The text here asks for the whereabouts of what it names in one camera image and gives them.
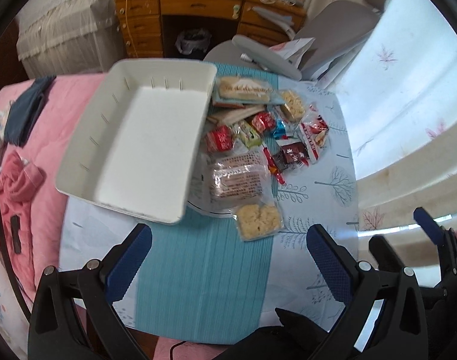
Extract dark chocolate brownie packet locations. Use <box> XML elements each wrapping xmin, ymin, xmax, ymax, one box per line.
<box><xmin>273</xmin><ymin>140</ymin><xmax>310</xmax><ymax>171</ymax></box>

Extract large clear bread packet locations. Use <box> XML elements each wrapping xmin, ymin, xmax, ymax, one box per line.
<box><xmin>207</xmin><ymin>150</ymin><xmax>272</xmax><ymax>208</ymax></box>

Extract red white snack packet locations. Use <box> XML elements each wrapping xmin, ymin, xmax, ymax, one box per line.
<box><xmin>298</xmin><ymin>113</ymin><xmax>329</xmax><ymax>164</ymax></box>

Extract blue foil candy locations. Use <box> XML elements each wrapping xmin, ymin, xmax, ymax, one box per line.
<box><xmin>272</xmin><ymin>119</ymin><xmax>293</xmax><ymax>140</ymax></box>

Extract white plastic storage bin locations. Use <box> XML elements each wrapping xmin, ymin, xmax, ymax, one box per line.
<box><xmin>55</xmin><ymin>58</ymin><xmax>217</xmax><ymax>225</ymax></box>

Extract small red candy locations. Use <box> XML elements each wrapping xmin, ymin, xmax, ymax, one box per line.
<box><xmin>250</xmin><ymin>111</ymin><xmax>276</xmax><ymax>135</ymax></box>

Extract green pineapple cake packet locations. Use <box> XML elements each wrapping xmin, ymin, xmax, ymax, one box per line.
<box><xmin>233</xmin><ymin>119</ymin><xmax>263</xmax><ymax>149</ymax></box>

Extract red candy packet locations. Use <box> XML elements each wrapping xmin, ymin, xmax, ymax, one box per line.
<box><xmin>205</xmin><ymin>125</ymin><xmax>234</xmax><ymax>153</ymax></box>

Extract brown biscuit packet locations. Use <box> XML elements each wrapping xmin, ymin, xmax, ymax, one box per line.
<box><xmin>206</xmin><ymin>104</ymin><xmax>265</xmax><ymax>126</ymax></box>

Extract Fuji snow bread packet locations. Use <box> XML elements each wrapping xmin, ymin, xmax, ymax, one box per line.
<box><xmin>212</xmin><ymin>76</ymin><xmax>284</xmax><ymax>107</ymax></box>

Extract rice crisp snack packet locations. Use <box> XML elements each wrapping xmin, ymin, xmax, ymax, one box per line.
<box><xmin>280</xmin><ymin>90</ymin><xmax>306</xmax><ymax>123</ymax></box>

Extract pink blanket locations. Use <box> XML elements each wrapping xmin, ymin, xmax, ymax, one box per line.
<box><xmin>6</xmin><ymin>73</ymin><xmax>105</xmax><ymax>301</ymax></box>

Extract dark blue cloth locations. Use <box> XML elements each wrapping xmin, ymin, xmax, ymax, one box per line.
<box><xmin>4</xmin><ymin>76</ymin><xmax>56</xmax><ymax>147</ymax></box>

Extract white paper bag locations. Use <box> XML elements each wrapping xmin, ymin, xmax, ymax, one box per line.
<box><xmin>269</xmin><ymin>37</ymin><xmax>315</xmax><ymax>68</ymax></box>

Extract grey office chair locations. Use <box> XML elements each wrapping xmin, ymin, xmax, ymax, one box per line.
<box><xmin>205</xmin><ymin>0</ymin><xmax>388</xmax><ymax>80</ymax></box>

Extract trash bin with bag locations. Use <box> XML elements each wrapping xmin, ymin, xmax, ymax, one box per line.
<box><xmin>176</xmin><ymin>28</ymin><xmax>211</xmax><ymax>55</ymax></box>

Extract white lace bed cover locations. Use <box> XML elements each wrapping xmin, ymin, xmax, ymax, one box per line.
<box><xmin>16</xmin><ymin>0</ymin><xmax>126</xmax><ymax>79</ymax></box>

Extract wooden desk with drawers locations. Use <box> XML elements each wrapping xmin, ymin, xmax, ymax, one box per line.
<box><xmin>114</xmin><ymin>0</ymin><xmax>306</xmax><ymax>58</ymax></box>

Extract black cable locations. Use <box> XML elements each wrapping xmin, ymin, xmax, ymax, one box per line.
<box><xmin>0</xmin><ymin>170</ymin><xmax>32</xmax><ymax>323</ymax></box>

